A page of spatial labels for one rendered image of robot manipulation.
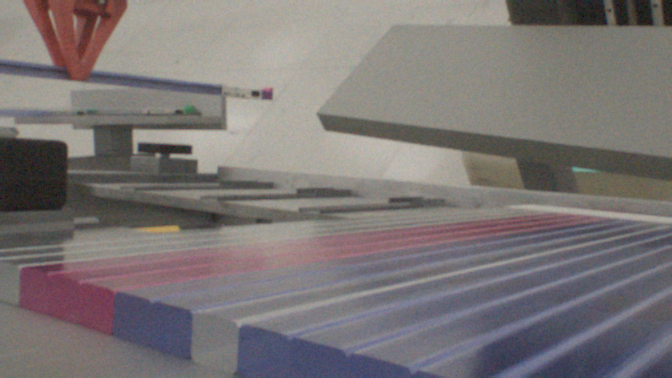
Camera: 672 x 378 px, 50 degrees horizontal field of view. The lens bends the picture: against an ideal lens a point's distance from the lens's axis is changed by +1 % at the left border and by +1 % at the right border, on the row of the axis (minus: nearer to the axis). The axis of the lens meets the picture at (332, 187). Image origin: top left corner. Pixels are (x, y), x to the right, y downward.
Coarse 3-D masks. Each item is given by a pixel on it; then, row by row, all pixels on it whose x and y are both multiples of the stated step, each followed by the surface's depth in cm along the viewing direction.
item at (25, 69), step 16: (0, 64) 56; (16, 64) 57; (32, 64) 58; (48, 64) 60; (64, 80) 62; (96, 80) 63; (112, 80) 65; (128, 80) 66; (144, 80) 67; (160, 80) 69; (176, 80) 70; (272, 96) 82
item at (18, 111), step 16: (0, 112) 79; (16, 112) 80; (32, 112) 82; (48, 112) 83; (64, 112) 85; (80, 112) 87; (96, 112) 89; (112, 112) 91; (128, 112) 93; (144, 112) 95; (192, 112) 102
